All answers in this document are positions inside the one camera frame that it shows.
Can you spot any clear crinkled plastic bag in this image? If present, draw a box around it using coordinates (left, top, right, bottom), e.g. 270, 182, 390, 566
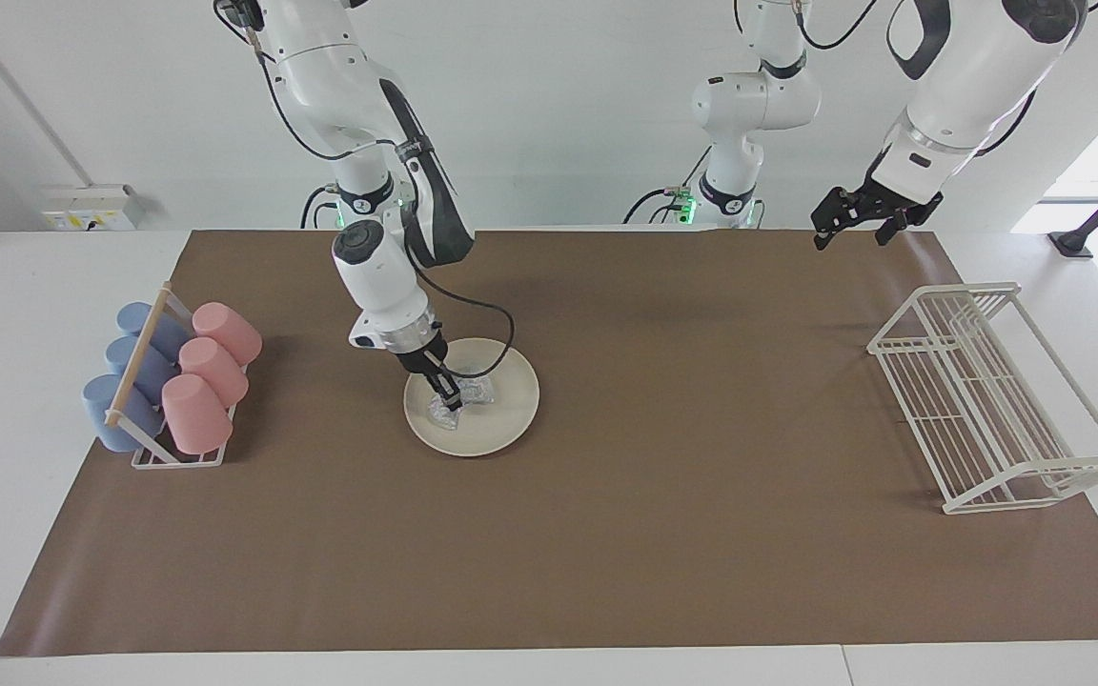
425, 376, 498, 432

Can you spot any cream round plate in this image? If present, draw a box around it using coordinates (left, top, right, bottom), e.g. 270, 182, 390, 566
403, 337, 541, 458

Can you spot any pink plastic cup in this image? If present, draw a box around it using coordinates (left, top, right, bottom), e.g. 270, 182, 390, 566
161, 373, 234, 455
192, 302, 263, 367
178, 337, 250, 407

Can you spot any blue plastic cup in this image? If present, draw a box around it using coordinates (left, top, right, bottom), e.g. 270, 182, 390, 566
82, 373, 167, 453
105, 335, 178, 406
116, 302, 193, 361

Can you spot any brown table mat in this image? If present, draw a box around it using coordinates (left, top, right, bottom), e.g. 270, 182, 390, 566
0, 227, 1098, 658

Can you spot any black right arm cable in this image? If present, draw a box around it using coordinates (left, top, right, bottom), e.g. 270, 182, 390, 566
215, 0, 517, 382

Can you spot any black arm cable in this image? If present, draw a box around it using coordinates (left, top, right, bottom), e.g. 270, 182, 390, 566
792, 0, 893, 50
215, 0, 517, 382

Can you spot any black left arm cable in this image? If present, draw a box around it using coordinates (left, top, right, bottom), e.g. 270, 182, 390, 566
792, 0, 893, 50

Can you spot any black right base cable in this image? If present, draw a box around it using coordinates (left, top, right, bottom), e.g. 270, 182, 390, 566
299, 186, 340, 230

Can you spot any black base cable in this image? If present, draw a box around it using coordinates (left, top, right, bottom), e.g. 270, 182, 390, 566
299, 186, 340, 230
623, 143, 712, 225

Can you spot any black left base cable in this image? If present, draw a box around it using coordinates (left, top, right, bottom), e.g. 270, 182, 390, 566
623, 143, 712, 225

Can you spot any cup rack with wooden handle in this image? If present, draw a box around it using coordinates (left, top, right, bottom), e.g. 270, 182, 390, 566
103, 281, 250, 470

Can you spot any white wall socket box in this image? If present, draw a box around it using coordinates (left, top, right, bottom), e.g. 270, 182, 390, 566
42, 184, 142, 232

